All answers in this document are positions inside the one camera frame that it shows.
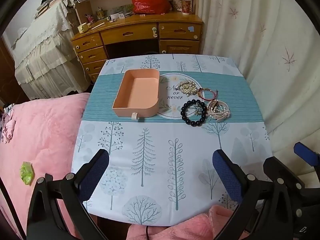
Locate floral cloth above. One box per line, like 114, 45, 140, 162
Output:
0, 104, 17, 144

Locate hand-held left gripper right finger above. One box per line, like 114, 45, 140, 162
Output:
212, 149, 295, 240

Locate clear red bangle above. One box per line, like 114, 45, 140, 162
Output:
197, 88, 213, 102

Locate red string bead bracelet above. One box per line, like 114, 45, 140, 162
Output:
199, 87, 219, 102

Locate pink plastic tray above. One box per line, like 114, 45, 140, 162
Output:
112, 69, 160, 120

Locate green jar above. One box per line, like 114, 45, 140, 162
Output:
96, 7, 108, 20

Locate tree print tablecloth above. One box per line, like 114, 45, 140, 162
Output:
71, 54, 273, 227

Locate wooden desk with drawers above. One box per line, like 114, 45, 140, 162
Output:
70, 12, 203, 83

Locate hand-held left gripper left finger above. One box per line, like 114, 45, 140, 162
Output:
26, 149, 110, 240

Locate black bead bracelet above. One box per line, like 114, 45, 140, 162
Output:
180, 100, 208, 127

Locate gold brooch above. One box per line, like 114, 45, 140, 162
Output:
178, 80, 198, 97

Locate fuzzy pink cloth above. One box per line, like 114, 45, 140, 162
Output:
126, 204, 250, 240

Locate white leaf print curtain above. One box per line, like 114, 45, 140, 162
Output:
195, 0, 320, 175

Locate pink blanket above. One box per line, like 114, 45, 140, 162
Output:
0, 92, 92, 240

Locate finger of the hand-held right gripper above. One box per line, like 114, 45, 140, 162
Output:
263, 156, 309, 205
294, 142, 320, 167

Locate white lace-covered furniture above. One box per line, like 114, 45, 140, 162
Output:
11, 0, 92, 100

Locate white pearl bracelet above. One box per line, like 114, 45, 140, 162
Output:
207, 99, 232, 122

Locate red paper cup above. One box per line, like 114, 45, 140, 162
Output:
180, 0, 193, 15

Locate green wrapper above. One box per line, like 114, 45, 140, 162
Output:
19, 162, 35, 185

